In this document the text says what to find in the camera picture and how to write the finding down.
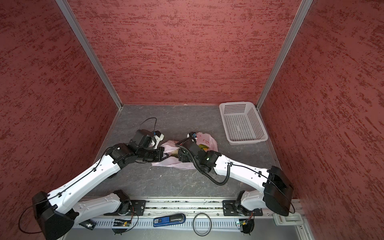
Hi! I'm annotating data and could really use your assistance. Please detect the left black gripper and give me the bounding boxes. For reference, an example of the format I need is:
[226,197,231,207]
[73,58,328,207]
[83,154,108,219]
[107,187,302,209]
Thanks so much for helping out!
[137,146,170,162]

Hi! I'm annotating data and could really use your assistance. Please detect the pink printed plastic bag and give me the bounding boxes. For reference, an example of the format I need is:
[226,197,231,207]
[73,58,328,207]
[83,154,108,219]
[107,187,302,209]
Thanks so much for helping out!
[151,131,219,171]

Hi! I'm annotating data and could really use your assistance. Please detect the white perforated plastic basket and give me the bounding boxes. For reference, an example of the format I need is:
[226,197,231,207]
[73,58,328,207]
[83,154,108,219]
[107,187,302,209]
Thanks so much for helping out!
[219,102,269,146]

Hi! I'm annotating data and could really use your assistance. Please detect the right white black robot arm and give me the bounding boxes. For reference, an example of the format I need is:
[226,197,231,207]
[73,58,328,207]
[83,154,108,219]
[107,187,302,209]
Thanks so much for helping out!
[176,137,296,217]

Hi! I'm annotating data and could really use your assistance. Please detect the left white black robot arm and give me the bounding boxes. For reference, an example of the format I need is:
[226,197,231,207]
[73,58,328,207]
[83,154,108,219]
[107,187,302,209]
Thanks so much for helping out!
[31,130,164,240]

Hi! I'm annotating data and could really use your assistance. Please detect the blue black handheld device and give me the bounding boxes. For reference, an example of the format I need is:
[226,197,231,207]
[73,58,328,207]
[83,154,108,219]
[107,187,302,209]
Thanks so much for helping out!
[153,214,186,228]

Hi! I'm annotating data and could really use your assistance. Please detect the small black device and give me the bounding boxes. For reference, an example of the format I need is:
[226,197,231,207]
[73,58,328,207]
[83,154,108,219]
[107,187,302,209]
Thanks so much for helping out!
[79,220,97,231]

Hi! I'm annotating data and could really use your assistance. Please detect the white plastic latch box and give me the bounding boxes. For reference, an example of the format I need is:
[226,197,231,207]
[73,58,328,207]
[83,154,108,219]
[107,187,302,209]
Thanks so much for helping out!
[273,213,304,226]

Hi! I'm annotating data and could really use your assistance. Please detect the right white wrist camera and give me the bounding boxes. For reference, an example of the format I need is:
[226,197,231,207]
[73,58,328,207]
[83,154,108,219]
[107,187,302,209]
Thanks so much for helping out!
[187,132,197,140]

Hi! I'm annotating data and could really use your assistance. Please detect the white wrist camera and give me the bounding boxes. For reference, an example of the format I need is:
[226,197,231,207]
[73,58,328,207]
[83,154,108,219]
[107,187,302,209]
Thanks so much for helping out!
[187,132,197,140]
[151,131,164,149]

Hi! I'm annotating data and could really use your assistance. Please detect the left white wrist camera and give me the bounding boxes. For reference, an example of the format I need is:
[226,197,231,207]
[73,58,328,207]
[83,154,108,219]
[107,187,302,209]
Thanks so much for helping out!
[151,131,164,149]

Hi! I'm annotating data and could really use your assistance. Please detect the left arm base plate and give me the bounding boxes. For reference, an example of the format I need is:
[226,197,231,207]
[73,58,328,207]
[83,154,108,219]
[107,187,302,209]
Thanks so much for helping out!
[117,200,147,217]

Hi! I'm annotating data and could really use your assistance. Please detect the aluminium front rail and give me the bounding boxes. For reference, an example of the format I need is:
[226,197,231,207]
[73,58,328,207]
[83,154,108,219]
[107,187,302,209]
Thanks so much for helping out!
[61,197,305,219]

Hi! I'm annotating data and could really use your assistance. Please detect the black cable ring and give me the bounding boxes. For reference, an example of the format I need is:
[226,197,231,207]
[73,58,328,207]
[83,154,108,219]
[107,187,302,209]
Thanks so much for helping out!
[192,212,213,237]

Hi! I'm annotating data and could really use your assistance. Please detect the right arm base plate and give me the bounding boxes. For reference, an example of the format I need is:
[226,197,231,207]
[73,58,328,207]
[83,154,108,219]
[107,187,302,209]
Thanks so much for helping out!
[222,200,263,217]

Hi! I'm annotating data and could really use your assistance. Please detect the left circuit board with wires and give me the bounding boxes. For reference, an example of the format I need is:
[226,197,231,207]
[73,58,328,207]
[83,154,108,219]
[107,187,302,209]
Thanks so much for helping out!
[112,210,140,235]

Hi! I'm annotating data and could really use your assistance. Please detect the circuit board with wires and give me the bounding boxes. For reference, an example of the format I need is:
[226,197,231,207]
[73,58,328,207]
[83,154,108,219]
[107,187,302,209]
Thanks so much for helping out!
[112,210,140,235]
[239,213,255,235]

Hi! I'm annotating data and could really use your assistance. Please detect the right circuit board with wires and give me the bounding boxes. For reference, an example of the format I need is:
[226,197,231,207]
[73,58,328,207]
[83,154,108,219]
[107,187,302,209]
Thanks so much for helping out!
[239,213,255,235]

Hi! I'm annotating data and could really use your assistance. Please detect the left aluminium corner post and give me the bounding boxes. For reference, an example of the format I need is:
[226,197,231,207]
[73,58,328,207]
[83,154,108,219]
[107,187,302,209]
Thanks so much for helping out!
[56,0,124,111]

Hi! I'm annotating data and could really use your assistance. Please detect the aluminium corner post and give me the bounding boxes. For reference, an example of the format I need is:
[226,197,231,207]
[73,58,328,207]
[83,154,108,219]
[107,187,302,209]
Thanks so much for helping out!
[56,0,124,111]
[256,0,313,111]

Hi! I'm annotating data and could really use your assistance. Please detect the right aluminium corner post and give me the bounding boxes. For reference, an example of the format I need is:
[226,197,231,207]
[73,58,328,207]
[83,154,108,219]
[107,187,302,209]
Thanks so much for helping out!
[256,0,313,111]

